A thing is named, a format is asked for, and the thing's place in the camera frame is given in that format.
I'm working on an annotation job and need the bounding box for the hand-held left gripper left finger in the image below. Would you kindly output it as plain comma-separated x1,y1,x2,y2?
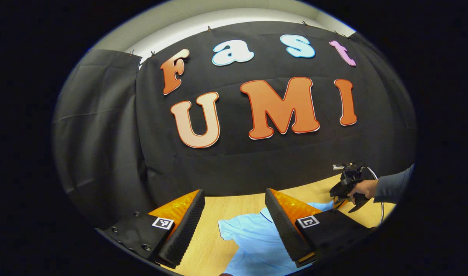
95,189,206,269

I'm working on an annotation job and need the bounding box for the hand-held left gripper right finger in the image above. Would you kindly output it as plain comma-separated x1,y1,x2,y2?
265,188,377,268

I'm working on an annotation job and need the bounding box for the light blue T-shirt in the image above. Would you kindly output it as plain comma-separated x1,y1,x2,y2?
218,201,335,276

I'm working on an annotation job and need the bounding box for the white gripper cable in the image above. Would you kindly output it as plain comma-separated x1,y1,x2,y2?
357,165,385,227

